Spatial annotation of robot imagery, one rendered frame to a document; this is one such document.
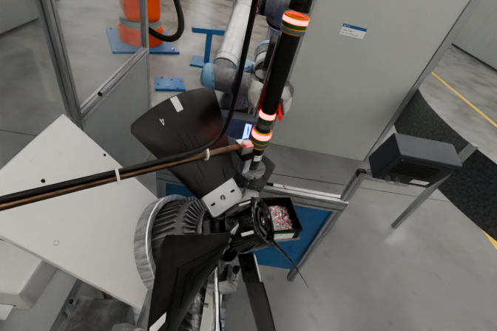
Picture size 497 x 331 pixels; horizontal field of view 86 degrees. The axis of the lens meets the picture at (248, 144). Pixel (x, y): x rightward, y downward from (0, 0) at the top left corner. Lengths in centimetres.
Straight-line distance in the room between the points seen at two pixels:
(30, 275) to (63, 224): 33
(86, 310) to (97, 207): 40
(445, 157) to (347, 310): 125
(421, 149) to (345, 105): 162
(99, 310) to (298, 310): 129
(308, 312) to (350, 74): 190
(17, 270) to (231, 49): 83
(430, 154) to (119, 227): 108
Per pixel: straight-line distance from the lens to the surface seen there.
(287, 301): 197
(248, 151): 58
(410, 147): 119
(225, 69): 82
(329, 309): 207
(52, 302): 101
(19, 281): 94
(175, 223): 69
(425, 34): 270
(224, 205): 66
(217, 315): 69
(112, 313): 98
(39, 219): 61
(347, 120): 286
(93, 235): 66
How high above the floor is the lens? 176
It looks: 39 degrees down
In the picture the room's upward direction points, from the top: 15 degrees clockwise
